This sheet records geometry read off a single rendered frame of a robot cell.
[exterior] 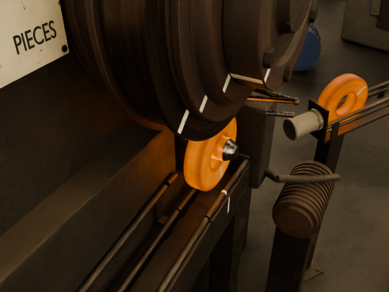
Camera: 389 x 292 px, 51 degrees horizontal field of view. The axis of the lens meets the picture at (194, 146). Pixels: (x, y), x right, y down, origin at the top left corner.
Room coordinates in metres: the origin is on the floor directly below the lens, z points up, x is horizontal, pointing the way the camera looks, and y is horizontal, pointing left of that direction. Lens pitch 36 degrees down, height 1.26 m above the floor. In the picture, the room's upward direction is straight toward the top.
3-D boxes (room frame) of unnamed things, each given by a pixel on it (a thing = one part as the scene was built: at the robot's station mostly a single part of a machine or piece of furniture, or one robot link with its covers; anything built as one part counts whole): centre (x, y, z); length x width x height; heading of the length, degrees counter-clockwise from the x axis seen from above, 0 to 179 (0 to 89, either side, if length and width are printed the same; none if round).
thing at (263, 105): (0.82, -0.13, 0.68); 0.11 x 0.08 x 0.24; 62
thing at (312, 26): (2.79, -0.73, 0.17); 0.57 x 0.31 x 0.34; 172
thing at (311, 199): (0.84, -0.31, 0.27); 0.22 x 0.13 x 0.53; 152
